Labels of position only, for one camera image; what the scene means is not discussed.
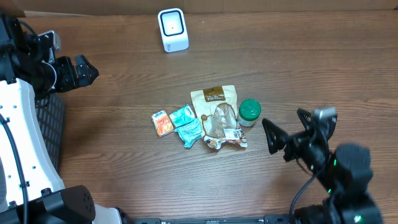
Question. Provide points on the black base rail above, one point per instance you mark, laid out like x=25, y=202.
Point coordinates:
x=266, y=219

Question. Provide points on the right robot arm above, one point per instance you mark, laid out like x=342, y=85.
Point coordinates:
x=344, y=173

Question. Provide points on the teal snack packet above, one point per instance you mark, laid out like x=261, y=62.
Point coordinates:
x=190, y=132

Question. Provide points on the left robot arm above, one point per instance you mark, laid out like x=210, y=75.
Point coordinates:
x=30, y=75

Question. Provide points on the green tissue pack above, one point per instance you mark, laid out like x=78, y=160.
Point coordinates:
x=182, y=116

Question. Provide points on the orange tissue pack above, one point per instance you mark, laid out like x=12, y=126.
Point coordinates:
x=162, y=123

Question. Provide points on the grey plastic mesh basket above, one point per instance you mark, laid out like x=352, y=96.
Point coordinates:
x=51, y=118

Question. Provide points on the brown snack pouch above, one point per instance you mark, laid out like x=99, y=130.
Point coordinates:
x=217, y=111

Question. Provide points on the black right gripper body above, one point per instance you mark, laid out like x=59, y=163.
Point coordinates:
x=310, y=154

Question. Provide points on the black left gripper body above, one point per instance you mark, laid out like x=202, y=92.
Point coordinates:
x=57, y=78

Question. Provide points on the green lid jar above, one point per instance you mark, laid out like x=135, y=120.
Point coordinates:
x=249, y=111

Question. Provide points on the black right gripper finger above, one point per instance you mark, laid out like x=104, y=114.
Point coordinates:
x=276, y=137
x=305, y=118

